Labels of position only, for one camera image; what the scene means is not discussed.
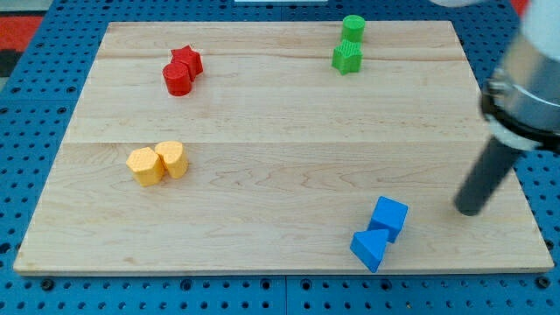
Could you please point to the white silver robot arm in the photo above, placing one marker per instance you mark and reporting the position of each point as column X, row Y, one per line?
column 520, row 100

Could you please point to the blue triangle block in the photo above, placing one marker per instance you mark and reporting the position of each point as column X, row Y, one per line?
column 369, row 246

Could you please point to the wooden board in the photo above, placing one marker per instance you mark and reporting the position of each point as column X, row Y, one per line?
column 286, row 158

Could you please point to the yellow heart block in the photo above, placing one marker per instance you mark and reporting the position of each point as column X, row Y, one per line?
column 174, row 158

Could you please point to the green star block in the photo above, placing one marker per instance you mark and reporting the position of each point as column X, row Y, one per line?
column 347, row 57

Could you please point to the blue cube block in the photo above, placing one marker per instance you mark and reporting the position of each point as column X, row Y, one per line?
column 388, row 214

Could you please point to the red cylinder block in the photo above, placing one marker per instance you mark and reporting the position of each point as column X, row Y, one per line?
column 177, row 79

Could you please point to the yellow hexagon block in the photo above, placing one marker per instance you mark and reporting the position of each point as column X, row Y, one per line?
column 146, row 166

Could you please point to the red star block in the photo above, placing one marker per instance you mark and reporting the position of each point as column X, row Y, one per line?
column 190, row 58

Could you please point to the green cylinder block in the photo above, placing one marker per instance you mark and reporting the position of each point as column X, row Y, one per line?
column 352, row 28

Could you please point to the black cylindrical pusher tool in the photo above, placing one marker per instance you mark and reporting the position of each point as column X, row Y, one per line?
column 492, row 166

